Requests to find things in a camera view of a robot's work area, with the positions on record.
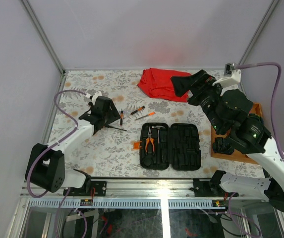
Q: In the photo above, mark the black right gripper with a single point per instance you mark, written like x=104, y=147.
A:
x=202, y=83

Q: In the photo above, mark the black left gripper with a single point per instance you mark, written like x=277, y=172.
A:
x=114, y=115

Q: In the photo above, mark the thin black screwdriver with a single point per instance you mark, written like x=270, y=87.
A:
x=112, y=127

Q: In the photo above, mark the orange handled pliers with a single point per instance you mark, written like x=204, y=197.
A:
x=149, y=145

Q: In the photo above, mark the chrome claw hammer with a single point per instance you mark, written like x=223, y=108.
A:
x=159, y=129

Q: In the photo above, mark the black plastic tool case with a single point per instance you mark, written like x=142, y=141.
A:
x=179, y=148

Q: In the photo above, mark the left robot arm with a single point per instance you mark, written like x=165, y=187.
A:
x=46, y=166

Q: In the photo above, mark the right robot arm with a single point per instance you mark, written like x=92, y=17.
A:
x=229, y=115

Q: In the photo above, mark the red cloth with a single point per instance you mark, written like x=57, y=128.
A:
x=156, y=83

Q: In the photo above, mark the small orange black screwdriver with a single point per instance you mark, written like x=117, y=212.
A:
x=137, y=110

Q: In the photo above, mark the orange case latch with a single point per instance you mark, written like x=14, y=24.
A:
x=137, y=145

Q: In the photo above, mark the floral patterned table mat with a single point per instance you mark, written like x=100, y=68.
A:
x=110, y=154

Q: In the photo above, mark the orange handled precision screwdriver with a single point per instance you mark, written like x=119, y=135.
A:
x=121, y=121

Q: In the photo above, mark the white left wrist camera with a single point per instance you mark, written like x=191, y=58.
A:
x=96, y=95

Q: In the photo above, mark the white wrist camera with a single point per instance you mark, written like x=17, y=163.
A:
x=232, y=76
x=96, y=95

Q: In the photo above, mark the orange handled small saw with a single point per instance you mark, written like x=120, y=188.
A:
x=145, y=116

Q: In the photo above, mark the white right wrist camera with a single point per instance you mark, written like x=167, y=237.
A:
x=232, y=76

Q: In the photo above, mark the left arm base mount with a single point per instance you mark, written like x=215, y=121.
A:
x=90, y=189

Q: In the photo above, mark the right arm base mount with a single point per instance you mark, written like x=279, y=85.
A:
x=208, y=188

